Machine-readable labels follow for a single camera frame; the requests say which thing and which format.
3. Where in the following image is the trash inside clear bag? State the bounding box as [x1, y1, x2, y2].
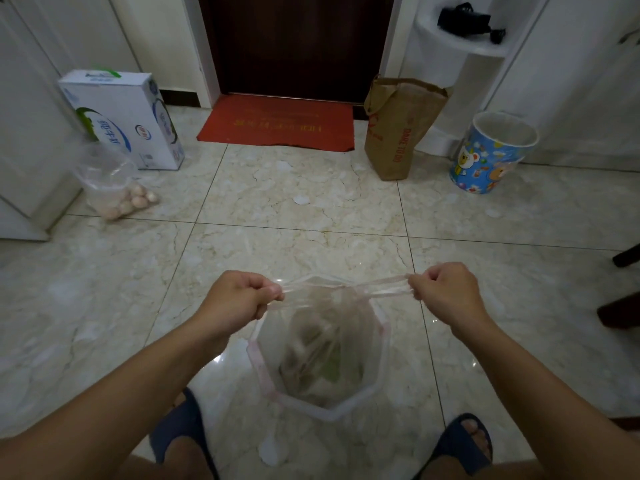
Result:
[279, 307, 367, 408]

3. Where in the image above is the person's left forearm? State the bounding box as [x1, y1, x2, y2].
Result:
[0, 315, 232, 480]

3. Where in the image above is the dark brown door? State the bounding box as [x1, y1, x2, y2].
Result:
[197, 0, 396, 105]

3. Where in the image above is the blue slipper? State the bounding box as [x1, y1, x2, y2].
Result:
[412, 413, 495, 480]
[149, 388, 221, 480]

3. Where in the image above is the dark wooden furniture leg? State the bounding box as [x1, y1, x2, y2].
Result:
[612, 244, 640, 269]
[596, 292, 640, 330]

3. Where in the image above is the clear plastic trash bag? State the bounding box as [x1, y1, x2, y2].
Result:
[254, 274, 416, 411]

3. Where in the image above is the person's right forearm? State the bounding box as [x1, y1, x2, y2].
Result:
[450, 315, 640, 480]

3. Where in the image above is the brown paper bag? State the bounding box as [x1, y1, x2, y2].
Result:
[363, 76, 454, 182]

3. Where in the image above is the blue cartoon waste bin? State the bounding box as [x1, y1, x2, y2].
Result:
[449, 111, 540, 195]

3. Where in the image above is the clear bag of eggs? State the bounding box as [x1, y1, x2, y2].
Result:
[71, 143, 161, 221]

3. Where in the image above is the person's right foot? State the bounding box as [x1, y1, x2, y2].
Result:
[422, 419, 548, 480]

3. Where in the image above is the red door mat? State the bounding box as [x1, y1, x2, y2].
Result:
[196, 93, 356, 153]

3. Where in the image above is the person's left hand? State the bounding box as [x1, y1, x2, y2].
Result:
[196, 271, 285, 341]

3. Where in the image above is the white cabinet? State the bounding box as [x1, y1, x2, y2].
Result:
[0, 0, 86, 242]

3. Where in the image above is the white milk carton box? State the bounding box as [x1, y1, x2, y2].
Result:
[58, 69, 186, 171]

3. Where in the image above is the white octagonal trash bin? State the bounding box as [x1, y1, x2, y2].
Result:
[246, 300, 392, 423]

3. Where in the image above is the person's right hand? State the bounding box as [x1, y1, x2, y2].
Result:
[408, 262, 492, 339]

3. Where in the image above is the person's left leg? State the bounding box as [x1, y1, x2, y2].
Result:
[114, 392, 217, 480]

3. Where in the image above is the white corner shelf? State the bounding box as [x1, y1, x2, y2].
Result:
[400, 0, 553, 159]

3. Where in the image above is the white wardrobe door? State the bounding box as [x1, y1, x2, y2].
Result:
[486, 0, 640, 171]

